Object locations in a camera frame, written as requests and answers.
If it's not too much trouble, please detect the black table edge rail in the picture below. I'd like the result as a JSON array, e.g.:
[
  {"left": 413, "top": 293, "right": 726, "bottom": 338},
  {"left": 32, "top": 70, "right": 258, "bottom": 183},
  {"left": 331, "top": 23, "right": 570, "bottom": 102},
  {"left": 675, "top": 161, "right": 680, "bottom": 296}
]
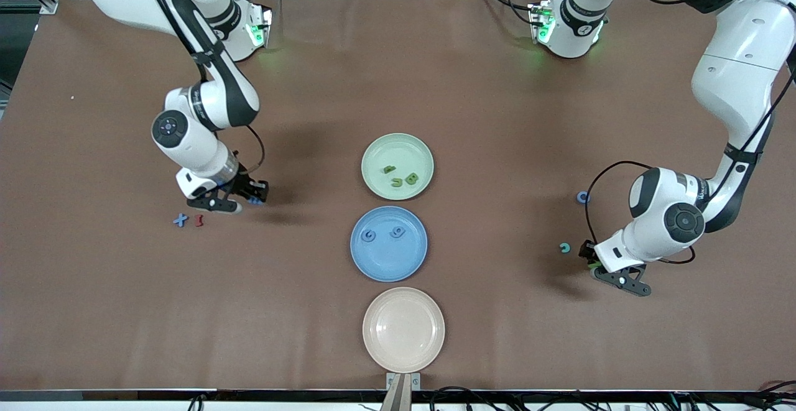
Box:
[{"left": 0, "top": 389, "right": 796, "bottom": 403}]

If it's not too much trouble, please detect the beige plate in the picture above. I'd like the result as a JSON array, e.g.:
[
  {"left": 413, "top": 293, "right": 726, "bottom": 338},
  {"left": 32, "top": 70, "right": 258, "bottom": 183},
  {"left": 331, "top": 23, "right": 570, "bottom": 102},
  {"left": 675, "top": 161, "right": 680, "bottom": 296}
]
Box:
[{"left": 362, "top": 287, "right": 446, "bottom": 374}]

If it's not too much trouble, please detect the green plate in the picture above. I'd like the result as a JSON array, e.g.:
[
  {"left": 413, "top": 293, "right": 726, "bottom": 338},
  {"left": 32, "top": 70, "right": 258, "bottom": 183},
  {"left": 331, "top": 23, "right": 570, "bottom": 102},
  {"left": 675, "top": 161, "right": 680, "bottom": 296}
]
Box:
[{"left": 361, "top": 132, "right": 435, "bottom": 201}]

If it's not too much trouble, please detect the blue plate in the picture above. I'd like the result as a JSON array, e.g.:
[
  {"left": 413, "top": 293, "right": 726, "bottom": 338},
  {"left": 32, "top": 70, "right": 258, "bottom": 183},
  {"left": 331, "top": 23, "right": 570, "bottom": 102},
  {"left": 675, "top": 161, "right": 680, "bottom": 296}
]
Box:
[{"left": 349, "top": 206, "right": 428, "bottom": 283}]

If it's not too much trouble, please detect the brown table cover sheet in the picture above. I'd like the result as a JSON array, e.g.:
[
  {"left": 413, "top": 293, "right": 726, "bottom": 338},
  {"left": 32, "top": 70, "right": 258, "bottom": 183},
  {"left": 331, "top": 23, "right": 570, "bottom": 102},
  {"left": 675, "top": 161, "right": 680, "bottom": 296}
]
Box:
[{"left": 0, "top": 0, "right": 796, "bottom": 393}]

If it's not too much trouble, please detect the grey metal bracket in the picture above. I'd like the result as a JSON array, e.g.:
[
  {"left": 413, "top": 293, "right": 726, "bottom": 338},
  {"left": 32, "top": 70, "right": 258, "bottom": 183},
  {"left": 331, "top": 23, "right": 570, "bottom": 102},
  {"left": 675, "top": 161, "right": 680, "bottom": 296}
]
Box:
[{"left": 386, "top": 372, "right": 421, "bottom": 392}]

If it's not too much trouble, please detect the tan mounting pole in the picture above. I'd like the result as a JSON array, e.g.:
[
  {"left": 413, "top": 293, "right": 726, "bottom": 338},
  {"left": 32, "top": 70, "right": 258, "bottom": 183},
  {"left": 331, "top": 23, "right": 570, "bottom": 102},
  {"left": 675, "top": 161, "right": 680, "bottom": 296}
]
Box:
[{"left": 381, "top": 375, "right": 414, "bottom": 411}]

